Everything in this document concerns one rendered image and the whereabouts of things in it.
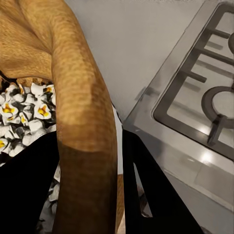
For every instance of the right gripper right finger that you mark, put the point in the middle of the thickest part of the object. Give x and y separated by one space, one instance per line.
169 213

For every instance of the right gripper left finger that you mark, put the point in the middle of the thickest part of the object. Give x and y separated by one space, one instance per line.
24 183

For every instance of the burner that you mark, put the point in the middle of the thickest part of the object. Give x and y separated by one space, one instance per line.
185 117

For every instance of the popcorn bag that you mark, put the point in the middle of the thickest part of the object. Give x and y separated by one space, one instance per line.
42 43

